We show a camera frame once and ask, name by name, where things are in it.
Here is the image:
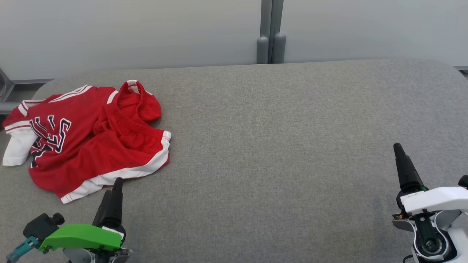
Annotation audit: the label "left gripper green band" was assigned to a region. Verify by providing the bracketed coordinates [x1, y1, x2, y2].
[38, 177, 127, 253]

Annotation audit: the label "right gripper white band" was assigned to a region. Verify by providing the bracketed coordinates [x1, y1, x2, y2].
[393, 143, 468, 227]

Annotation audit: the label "red Bulls jersey shirt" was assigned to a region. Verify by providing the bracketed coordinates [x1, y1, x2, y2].
[2, 85, 119, 190]

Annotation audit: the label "grey partition post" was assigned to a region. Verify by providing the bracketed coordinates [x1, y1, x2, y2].
[257, 0, 287, 64]

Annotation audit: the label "red shorts with white stripe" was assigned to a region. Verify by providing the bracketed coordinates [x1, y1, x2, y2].
[58, 80, 171, 204]

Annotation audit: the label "grey metal frame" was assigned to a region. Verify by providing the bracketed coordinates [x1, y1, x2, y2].
[0, 68, 55, 115]

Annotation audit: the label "left arm cable teal plug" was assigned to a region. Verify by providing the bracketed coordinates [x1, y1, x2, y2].
[5, 236, 40, 263]

